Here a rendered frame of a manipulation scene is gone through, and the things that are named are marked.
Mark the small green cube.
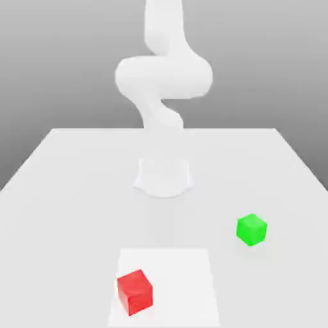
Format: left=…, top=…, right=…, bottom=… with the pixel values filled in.
left=236, top=213, right=268, bottom=247

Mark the small red cube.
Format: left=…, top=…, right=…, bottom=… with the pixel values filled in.
left=117, top=268, right=154, bottom=317

